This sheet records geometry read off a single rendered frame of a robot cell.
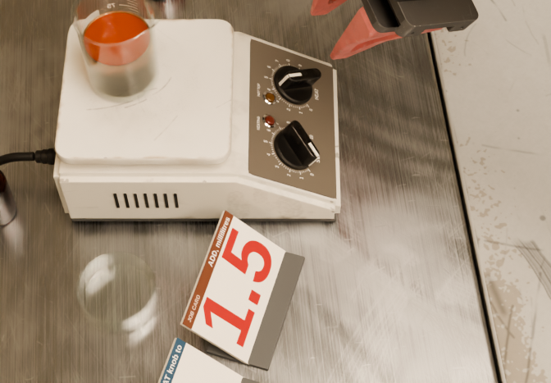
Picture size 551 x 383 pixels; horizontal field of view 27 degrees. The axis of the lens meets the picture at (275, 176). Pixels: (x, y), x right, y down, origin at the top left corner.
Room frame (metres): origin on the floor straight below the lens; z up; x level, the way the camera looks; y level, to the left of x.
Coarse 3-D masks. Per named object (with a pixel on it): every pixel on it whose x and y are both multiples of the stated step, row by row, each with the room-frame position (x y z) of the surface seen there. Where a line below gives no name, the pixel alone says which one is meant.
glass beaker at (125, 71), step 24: (96, 0) 0.49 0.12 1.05; (120, 0) 0.50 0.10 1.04; (144, 0) 0.49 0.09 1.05; (72, 24) 0.46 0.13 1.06; (96, 48) 0.45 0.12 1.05; (120, 48) 0.45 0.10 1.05; (144, 48) 0.46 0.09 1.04; (96, 72) 0.45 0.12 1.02; (120, 72) 0.45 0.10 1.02; (144, 72) 0.46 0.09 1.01; (120, 96) 0.45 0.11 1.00
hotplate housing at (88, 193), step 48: (240, 48) 0.51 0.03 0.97; (240, 96) 0.47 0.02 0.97; (336, 96) 0.50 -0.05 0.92; (240, 144) 0.43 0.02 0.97; (336, 144) 0.46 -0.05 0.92; (96, 192) 0.40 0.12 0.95; (144, 192) 0.40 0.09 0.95; (192, 192) 0.40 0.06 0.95; (240, 192) 0.40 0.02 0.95; (288, 192) 0.40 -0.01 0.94
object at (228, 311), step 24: (240, 240) 0.37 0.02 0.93; (264, 240) 0.38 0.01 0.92; (216, 264) 0.35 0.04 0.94; (240, 264) 0.36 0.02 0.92; (264, 264) 0.36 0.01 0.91; (216, 288) 0.33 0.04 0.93; (240, 288) 0.34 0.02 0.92; (264, 288) 0.35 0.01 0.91; (216, 312) 0.32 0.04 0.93; (240, 312) 0.32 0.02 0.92; (216, 336) 0.30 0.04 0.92; (240, 336) 0.31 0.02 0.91
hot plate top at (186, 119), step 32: (160, 32) 0.51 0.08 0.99; (192, 32) 0.51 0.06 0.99; (224, 32) 0.51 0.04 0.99; (64, 64) 0.48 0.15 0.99; (160, 64) 0.48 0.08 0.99; (192, 64) 0.48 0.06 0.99; (224, 64) 0.48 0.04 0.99; (64, 96) 0.45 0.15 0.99; (96, 96) 0.45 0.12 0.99; (160, 96) 0.45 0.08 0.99; (192, 96) 0.45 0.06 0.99; (224, 96) 0.45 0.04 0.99; (64, 128) 0.43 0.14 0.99; (96, 128) 0.43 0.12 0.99; (128, 128) 0.43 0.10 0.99; (160, 128) 0.43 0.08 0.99; (192, 128) 0.43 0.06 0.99; (224, 128) 0.43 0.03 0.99; (64, 160) 0.40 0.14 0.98; (96, 160) 0.40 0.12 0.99; (128, 160) 0.40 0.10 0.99; (160, 160) 0.40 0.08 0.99; (192, 160) 0.40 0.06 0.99; (224, 160) 0.41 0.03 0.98
